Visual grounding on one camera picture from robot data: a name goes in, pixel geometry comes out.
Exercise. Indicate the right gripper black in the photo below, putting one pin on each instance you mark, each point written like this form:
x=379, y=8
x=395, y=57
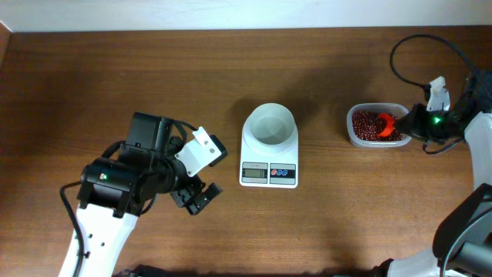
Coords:
x=406, y=124

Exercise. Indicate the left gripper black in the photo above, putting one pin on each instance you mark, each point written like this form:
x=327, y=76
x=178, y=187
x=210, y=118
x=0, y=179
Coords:
x=194, y=186

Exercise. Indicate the orange measuring scoop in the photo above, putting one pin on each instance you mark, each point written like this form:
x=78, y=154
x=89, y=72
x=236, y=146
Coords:
x=389, y=121

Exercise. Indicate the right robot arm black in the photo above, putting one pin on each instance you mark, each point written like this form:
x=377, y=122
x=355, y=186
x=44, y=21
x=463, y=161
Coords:
x=462, y=242

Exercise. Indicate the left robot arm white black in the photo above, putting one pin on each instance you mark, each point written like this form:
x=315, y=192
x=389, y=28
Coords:
x=159, y=156

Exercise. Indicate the white digital kitchen scale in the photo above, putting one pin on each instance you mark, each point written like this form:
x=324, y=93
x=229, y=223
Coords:
x=269, y=166

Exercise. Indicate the clear plastic container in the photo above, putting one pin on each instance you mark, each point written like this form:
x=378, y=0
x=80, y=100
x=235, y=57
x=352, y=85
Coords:
x=395, y=110

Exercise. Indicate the red beans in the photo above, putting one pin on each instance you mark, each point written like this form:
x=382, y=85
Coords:
x=366, y=125

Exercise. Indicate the white round bowl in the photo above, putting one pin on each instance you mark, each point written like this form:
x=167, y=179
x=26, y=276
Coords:
x=271, y=124

